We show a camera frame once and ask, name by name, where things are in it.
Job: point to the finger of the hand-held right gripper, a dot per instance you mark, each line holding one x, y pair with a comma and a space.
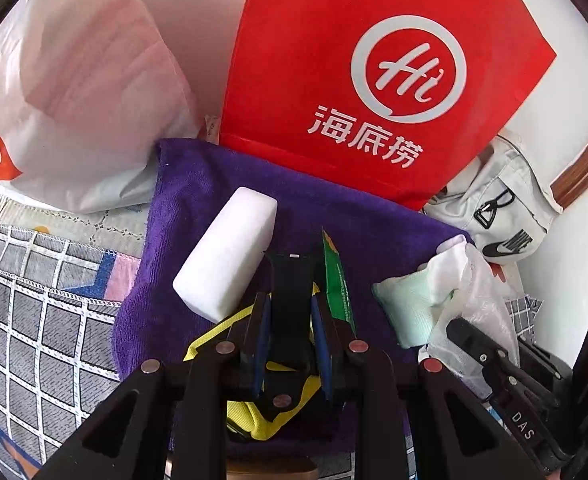
523, 422
548, 375

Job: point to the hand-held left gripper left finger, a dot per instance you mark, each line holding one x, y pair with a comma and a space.
259, 340

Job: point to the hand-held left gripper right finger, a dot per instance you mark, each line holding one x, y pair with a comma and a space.
322, 340

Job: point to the green tissue pack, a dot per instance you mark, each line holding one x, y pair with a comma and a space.
336, 285

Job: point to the clear plastic bag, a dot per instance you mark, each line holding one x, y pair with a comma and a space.
483, 300

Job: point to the white sponge block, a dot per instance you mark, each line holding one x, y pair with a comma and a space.
224, 260

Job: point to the purple towel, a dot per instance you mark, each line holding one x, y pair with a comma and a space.
199, 200

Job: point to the white folded cloth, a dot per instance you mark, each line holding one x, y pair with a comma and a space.
451, 248

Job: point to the grey sling bag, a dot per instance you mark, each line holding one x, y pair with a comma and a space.
513, 185

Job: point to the grey checkered blanket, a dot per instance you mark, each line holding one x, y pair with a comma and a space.
34, 310

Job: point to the white shopping bag red logo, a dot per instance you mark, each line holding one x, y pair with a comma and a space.
99, 110

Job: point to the red paper bag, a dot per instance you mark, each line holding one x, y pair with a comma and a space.
294, 60

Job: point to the brown wooden bed frame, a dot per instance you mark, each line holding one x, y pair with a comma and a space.
583, 175

